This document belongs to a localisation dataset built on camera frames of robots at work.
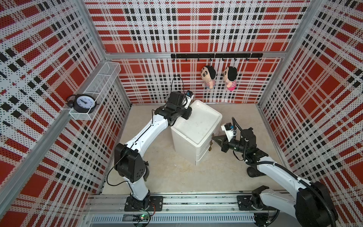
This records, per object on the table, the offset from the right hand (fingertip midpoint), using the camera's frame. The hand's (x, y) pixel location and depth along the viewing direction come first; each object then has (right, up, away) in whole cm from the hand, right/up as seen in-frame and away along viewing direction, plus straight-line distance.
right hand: (216, 137), depth 79 cm
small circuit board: (-43, -41, -7) cm, 60 cm away
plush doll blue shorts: (-3, +39, +12) cm, 41 cm away
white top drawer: (-8, -3, -8) cm, 11 cm away
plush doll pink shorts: (+13, +42, +16) cm, 46 cm away
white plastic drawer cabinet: (-13, +1, -7) cm, 15 cm away
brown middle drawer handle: (-2, -9, +10) cm, 14 cm away
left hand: (-14, +17, +4) cm, 22 cm away
